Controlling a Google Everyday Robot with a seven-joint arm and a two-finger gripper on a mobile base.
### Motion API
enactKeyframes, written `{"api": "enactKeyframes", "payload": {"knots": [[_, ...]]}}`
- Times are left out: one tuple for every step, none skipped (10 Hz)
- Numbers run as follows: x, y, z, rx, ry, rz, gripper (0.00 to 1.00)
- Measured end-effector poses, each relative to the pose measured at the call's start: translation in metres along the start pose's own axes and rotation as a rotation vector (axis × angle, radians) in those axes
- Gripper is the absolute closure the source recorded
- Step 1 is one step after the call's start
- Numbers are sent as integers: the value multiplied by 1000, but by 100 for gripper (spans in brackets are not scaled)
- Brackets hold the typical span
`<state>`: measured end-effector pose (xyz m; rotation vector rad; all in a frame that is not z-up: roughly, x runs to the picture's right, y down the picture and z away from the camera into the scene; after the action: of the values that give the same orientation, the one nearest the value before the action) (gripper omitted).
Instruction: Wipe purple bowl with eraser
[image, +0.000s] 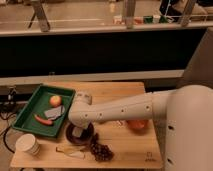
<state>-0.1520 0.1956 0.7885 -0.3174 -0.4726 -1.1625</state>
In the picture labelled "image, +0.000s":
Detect dark grape bunch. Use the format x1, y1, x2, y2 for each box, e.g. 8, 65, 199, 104
89, 134, 114, 162

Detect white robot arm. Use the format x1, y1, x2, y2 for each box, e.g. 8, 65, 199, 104
68, 85, 213, 171

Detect orange fruit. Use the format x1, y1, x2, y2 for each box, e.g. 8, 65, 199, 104
127, 120, 148, 131

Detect grey sponge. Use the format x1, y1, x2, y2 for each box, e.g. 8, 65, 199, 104
44, 105, 65, 119

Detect white paper cup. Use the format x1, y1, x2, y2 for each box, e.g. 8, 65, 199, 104
15, 134, 40, 155

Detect purple bowl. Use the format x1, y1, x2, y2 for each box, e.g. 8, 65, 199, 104
66, 124, 94, 145

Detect black cables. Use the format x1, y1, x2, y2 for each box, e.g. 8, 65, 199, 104
0, 87, 21, 154

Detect green plastic tray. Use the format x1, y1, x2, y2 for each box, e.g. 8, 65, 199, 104
13, 85, 75, 138

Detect white eraser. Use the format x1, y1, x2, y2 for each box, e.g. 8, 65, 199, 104
72, 127, 83, 137

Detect red yellow apple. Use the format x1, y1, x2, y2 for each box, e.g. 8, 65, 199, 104
49, 95, 62, 107

